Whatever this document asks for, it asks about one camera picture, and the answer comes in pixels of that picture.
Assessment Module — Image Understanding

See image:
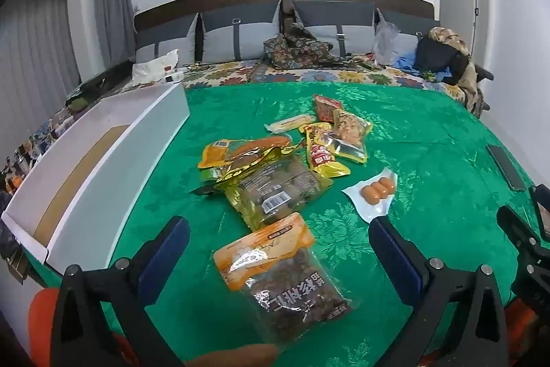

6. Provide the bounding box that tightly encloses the clear plastic bag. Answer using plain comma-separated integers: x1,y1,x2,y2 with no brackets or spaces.
373,12,409,67

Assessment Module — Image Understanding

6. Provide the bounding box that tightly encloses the tan patterned scarf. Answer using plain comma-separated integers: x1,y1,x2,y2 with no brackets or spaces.
428,26,473,58

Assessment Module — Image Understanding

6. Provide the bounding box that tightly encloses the pale sausage stick packet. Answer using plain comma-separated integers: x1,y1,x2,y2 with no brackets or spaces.
264,114,317,134

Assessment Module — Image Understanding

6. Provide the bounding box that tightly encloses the red snack packet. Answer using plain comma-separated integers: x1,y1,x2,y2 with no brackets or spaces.
313,94,343,123

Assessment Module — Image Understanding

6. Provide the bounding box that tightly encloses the clear-front chicken feet packet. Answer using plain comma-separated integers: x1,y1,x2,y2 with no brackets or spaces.
332,109,374,164

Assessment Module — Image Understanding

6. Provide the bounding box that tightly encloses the clear brown snack packet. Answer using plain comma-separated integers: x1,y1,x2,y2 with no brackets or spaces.
224,155,333,231

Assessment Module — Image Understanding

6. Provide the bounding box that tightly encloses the orange garment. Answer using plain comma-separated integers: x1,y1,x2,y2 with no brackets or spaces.
28,287,542,367

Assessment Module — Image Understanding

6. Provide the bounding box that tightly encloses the black smartphone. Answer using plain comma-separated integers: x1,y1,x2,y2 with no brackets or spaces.
487,143,527,192

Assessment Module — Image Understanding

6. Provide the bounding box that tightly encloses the black bag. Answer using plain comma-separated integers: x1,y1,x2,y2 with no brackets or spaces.
415,36,460,75

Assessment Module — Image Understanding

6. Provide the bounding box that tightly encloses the dark floral patterned cloth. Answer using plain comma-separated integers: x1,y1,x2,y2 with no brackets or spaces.
263,23,344,71

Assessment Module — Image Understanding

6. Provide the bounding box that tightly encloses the green patterned blanket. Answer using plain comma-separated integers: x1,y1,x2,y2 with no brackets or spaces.
103,81,550,367

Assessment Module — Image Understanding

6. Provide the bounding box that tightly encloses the white cardboard box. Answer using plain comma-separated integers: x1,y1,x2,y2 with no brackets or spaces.
1,82,190,277

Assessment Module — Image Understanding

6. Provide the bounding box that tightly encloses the orange sausage packet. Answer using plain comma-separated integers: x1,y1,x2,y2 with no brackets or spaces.
198,135,295,172

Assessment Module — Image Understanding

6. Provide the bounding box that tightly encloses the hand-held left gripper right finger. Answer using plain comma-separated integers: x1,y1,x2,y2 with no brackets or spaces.
368,216,511,367

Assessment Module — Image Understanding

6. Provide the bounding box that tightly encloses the yellow cartoon snack packet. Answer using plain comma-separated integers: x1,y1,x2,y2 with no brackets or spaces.
215,148,298,185

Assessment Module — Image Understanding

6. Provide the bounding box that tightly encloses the clear three-sausage packet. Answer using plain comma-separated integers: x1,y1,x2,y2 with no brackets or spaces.
341,166,398,225

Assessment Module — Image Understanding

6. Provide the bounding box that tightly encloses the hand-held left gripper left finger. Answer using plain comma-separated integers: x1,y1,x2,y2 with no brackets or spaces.
51,216,190,367

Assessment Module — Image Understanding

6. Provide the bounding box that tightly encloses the blue cloth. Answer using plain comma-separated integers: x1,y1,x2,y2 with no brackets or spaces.
395,51,452,82

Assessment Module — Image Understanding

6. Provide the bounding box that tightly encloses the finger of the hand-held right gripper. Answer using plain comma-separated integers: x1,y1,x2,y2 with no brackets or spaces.
496,205,550,307
530,183,550,236

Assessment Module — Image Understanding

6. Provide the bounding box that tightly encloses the yellow red-label snack packet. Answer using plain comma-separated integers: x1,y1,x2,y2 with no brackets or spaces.
299,122,350,179

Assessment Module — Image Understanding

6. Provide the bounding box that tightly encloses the person's left hand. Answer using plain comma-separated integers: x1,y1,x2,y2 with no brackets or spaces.
185,343,280,367

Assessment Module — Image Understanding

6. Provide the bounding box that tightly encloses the orange-top dark meat packet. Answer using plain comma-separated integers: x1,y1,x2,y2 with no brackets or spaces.
213,212,354,353

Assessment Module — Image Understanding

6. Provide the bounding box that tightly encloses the white crumpled cloth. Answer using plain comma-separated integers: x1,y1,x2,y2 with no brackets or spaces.
131,49,181,84

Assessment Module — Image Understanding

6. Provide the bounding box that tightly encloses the grey curtain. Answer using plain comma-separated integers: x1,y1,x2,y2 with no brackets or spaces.
0,0,134,161

